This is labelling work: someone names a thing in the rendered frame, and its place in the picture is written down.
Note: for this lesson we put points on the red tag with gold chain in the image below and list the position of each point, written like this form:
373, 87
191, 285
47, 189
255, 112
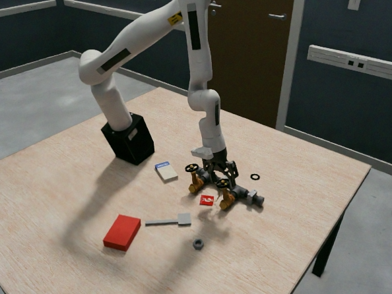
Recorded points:
207, 200

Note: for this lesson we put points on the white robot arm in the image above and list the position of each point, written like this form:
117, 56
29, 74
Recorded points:
97, 69

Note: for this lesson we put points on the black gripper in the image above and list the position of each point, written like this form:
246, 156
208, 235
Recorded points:
219, 163

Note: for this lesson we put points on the brass valve manifold with black handwheels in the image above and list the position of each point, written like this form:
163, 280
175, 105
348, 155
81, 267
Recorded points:
224, 184

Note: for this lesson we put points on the red rectangular block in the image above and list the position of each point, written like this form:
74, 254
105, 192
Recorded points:
122, 232

